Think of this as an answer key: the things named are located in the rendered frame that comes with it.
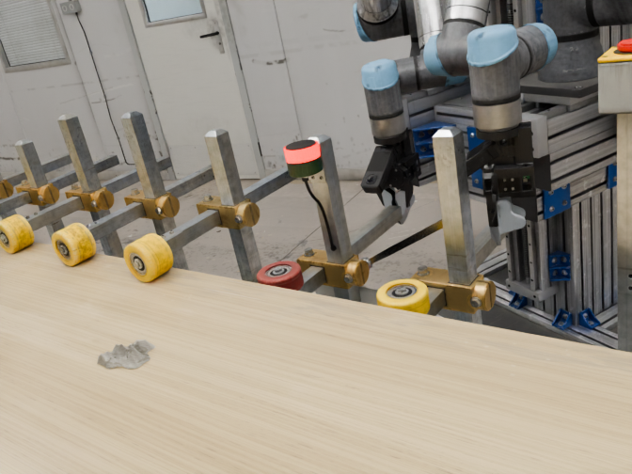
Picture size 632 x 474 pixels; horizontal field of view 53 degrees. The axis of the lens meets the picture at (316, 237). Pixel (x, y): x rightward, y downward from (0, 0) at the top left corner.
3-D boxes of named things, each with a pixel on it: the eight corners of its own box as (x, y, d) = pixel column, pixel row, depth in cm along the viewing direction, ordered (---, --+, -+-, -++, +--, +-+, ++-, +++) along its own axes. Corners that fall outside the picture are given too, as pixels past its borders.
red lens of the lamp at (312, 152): (299, 151, 114) (297, 139, 113) (326, 151, 110) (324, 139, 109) (278, 163, 110) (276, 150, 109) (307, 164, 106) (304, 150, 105)
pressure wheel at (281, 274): (287, 308, 123) (275, 255, 119) (320, 316, 118) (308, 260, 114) (260, 330, 117) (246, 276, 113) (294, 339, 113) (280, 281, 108)
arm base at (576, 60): (567, 65, 159) (566, 23, 155) (622, 67, 146) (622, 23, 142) (524, 80, 153) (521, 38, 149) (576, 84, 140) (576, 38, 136)
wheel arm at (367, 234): (390, 220, 146) (387, 203, 145) (403, 221, 144) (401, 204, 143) (272, 317, 116) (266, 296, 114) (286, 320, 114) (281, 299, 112)
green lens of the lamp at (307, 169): (302, 165, 115) (300, 152, 114) (329, 165, 111) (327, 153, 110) (282, 177, 110) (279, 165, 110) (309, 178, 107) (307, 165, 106)
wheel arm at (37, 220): (165, 165, 188) (162, 154, 186) (173, 165, 186) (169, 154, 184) (9, 238, 153) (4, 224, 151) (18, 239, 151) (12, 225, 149)
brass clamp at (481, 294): (427, 289, 116) (423, 263, 114) (498, 300, 108) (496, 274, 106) (411, 306, 112) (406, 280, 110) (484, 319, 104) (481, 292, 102)
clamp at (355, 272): (315, 270, 131) (310, 247, 129) (371, 278, 123) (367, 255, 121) (299, 283, 127) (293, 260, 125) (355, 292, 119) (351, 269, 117)
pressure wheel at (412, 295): (380, 344, 106) (369, 284, 102) (425, 331, 107) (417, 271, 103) (395, 371, 99) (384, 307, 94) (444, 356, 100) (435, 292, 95)
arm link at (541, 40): (499, 23, 113) (466, 37, 106) (561, 18, 105) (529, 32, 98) (502, 68, 116) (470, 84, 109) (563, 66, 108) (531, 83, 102)
